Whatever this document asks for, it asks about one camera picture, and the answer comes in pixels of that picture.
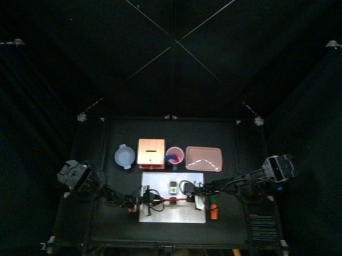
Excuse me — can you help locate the toy sushi roll green centre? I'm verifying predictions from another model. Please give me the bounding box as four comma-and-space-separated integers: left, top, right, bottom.
168, 180, 180, 198

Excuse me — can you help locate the tan wooden block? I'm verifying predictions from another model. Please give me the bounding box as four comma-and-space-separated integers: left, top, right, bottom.
135, 138, 167, 170

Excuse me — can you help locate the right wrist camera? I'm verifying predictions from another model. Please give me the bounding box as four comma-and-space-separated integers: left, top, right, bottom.
179, 180, 197, 198

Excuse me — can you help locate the white cutting board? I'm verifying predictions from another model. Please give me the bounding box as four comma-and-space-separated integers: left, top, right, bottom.
137, 171, 207, 224

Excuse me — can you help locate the pink-brown plastic tray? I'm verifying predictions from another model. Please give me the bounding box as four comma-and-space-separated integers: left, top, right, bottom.
183, 145, 224, 174

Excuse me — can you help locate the thin diagonal brace cable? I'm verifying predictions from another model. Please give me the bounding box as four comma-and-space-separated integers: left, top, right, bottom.
123, 0, 264, 121
79, 0, 236, 118

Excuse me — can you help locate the blue toy utensil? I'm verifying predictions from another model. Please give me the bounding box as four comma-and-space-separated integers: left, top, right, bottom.
164, 154, 180, 166

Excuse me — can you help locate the red plastic cup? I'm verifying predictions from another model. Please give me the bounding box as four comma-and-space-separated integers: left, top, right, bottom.
164, 146, 185, 167

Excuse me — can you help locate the vertical metal frame pole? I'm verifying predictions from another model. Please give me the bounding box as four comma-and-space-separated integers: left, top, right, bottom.
169, 0, 177, 118

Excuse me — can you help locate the grey-blue toy pot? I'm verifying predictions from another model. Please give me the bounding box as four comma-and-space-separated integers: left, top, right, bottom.
113, 143, 136, 170

